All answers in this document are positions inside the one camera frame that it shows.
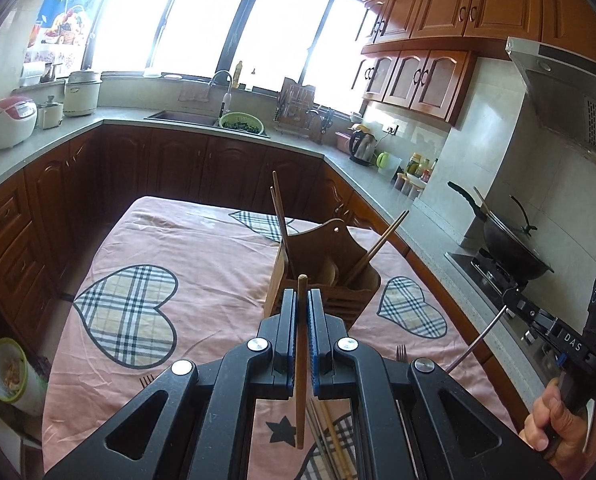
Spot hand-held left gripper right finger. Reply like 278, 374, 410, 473
306, 287, 564, 480

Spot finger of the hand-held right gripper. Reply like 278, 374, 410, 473
502, 285, 560, 347

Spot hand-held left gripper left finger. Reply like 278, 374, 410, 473
43, 287, 299, 480

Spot wooden chopstick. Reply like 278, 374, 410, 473
296, 274, 310, 450
269, 186, 288, 261
324, 400, 353, 480
343, 210, 410, 287
271, 170, 295, 283

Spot wooden utensil holder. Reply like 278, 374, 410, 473
263, 220, 381, 333

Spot person's right hand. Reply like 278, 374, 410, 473
520, 377, 596, 461

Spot black wok with lid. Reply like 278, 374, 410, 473
447, 181, 554, 281

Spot gas stove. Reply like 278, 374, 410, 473
445, 250, 564, 376

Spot pink plaid-heart tablecloth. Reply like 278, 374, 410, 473
40, 195, 521, 480

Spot spice jars set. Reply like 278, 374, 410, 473
395, 172, 426, 200

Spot condiment bottles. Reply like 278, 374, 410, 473
405, 152, 439, 183

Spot green cup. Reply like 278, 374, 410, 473
375, 151, 403, 173

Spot electric kettle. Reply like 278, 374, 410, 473
348, 130, 379, 167

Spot range hood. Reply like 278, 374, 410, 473
505, 36, 596, 176

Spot wooden base cabinets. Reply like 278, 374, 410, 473
0, 125, 414, 321

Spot kitchen tool holder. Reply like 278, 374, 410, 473
308, 107, 336, 143

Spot green colander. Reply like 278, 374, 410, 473
219, 112, 266, 136

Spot knife and board rack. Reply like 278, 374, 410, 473
274, 77, 319, 138

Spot kitchen sink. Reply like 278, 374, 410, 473
145, 109, 219, 128

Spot chrome kitchen faucet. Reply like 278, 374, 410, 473
209, 71, 235, 118

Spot green-rimmed bowl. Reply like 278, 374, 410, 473
0, 337, 46, 416

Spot tall white electric cooker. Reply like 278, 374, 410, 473
63, 69, 102, 118

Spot small white pot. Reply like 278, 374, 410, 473
37, 96, 64, 130

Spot kitchen window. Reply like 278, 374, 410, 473
85, 0, 374, 116

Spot white and pink rice cooker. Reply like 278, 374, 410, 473
0, 96, 39, 152

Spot paper towel roll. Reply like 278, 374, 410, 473
18, 62, 46, 87

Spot fruit and palm window poster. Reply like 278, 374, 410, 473
23, 0, 121, 63

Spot wooden wall cabinets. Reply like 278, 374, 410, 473
355, 0, 596, 128

